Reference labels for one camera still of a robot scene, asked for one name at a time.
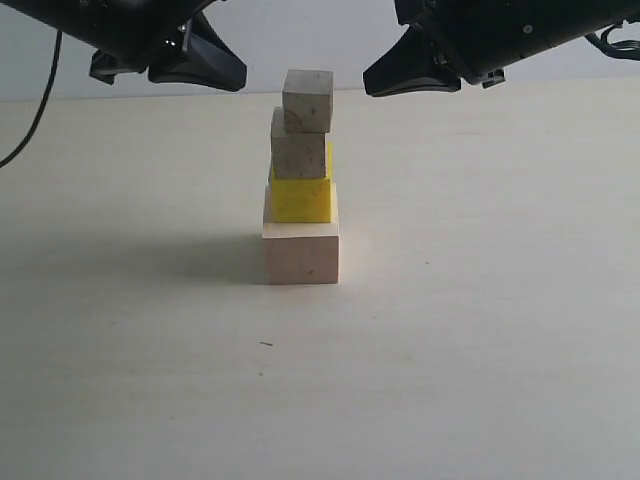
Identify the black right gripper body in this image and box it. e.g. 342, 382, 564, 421
395, 1, 639, 88

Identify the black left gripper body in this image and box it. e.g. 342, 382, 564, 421
4, 0, 211, 72

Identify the small wooden cube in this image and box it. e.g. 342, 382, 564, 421
282, 69, 334, 134

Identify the medium wooden cube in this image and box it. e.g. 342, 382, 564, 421
270, 106, 328, 180

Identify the yellow cube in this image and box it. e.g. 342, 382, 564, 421
268, 142, 338, 223

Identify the large wooden cube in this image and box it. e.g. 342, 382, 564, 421
262, 185, 341, 285

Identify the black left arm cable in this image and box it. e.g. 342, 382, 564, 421
0, 32, 64, 169

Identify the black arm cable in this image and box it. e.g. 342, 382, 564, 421
0, 32, 64, 169
584, 19, 640, 59

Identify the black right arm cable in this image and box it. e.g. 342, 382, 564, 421
584, 19, 640, 59

